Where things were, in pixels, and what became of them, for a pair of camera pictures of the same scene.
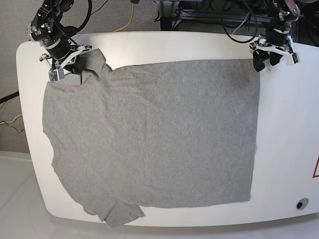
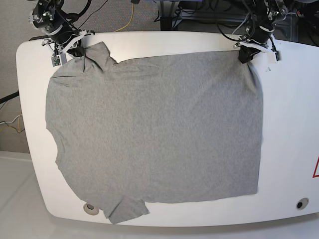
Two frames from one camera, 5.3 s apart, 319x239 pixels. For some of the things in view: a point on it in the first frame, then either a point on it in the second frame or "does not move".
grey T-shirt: [171, 133] does not move
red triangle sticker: [315, 167] does not move
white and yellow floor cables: [19, 122] does not move
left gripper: [276, 40] → [260, 40]
